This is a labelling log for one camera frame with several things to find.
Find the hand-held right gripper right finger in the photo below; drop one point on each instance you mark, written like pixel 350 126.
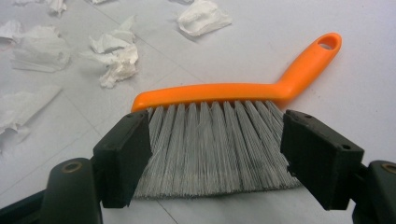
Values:
pixel 323 161

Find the pile of white tissues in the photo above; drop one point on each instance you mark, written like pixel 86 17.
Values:
pixel 40 49

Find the orange brush with grey bristles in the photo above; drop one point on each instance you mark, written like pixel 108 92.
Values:
pixel 218 91

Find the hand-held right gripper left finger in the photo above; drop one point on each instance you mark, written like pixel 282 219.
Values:
pixel 121 161

